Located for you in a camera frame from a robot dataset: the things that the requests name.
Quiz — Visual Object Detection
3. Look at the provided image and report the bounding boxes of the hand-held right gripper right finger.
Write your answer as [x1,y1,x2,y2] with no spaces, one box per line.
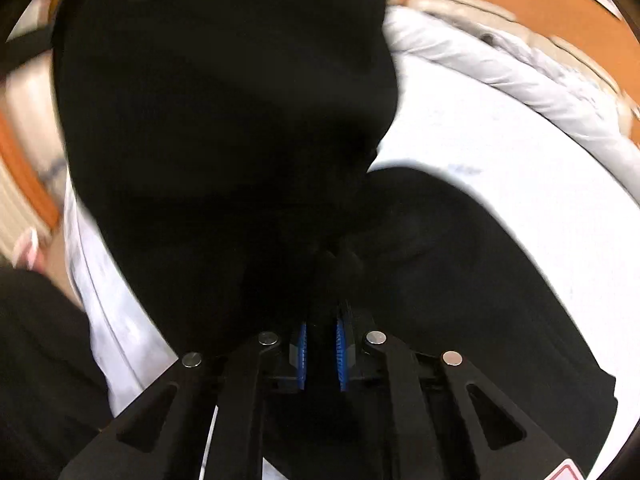
[335,310,573,480]

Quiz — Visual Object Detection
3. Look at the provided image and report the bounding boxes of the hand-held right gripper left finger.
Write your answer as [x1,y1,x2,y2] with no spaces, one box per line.
[60,322,309,480]

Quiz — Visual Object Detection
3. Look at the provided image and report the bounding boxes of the black pants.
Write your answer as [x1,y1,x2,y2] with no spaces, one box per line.
[52,0,619,480]

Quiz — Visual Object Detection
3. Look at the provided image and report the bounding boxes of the person's dark clothing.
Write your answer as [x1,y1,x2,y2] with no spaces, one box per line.
[0,266,115,480]

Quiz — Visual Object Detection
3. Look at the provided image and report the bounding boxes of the grey-blue duvet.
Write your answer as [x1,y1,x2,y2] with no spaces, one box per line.
[382,5,640,202]

